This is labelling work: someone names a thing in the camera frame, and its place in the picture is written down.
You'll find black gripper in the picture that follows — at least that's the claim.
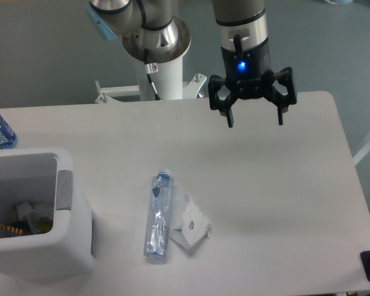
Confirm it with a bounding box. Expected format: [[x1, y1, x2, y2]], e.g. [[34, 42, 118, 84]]
[[207, 46, 298, 128]]

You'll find white paper wrapper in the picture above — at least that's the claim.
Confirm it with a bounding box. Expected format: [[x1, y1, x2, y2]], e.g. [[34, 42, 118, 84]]
[[170, 194, 212, 250]]

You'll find crushed clear plastic bottle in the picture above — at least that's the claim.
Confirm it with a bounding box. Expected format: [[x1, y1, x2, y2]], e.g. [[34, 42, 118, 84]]
[[143, 168, 175, 261]]

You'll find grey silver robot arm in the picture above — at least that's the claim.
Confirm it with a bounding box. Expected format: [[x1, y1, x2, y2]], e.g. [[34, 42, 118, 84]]
[[86, 1, 297, 126]]

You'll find white plastic trash can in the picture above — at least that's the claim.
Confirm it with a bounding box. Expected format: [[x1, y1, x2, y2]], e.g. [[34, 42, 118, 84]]
[[0, 147, 96, 279]]

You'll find trash inside the can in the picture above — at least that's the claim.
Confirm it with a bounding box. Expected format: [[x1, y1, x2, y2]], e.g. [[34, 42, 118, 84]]
[[0, 202, 54, 237]]

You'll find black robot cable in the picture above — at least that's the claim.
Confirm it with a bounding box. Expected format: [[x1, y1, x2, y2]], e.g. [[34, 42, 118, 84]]
[[143, 49, 162, 101]]

